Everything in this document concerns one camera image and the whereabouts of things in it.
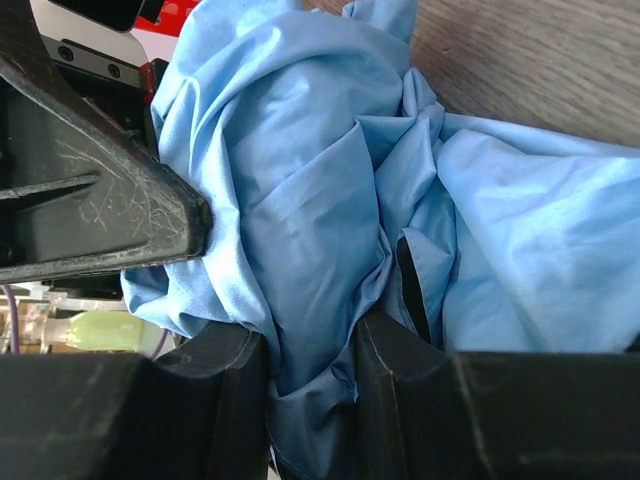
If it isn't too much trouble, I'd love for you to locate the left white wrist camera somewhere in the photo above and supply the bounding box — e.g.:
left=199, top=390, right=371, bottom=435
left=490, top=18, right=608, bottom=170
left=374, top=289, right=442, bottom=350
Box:
left=30, top=0, right=177, bottom=66

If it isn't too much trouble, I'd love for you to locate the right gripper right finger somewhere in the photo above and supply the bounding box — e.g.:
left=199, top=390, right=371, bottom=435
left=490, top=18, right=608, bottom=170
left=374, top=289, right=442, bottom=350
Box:
left=355, top=311, right=639, bottom=479

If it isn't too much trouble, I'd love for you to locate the red plastic shopping basket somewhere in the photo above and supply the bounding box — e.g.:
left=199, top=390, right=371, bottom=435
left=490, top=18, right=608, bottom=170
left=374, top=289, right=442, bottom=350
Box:
left=134, top=0, right=200, bottom=37

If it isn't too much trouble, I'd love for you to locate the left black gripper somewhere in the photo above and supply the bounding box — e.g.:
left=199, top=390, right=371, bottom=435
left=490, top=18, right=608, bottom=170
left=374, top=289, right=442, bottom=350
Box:
left=1, top=1, right=212, bottom=283

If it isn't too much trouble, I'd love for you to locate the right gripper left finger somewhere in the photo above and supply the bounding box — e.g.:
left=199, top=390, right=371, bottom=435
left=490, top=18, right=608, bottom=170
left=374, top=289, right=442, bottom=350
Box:
left=1, top=323, right=269, bottom=479

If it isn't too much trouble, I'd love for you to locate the light blue folding umbrella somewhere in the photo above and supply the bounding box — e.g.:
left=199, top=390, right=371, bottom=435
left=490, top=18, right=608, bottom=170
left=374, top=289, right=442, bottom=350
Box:
left=121, top=1, right=639, bottom=479

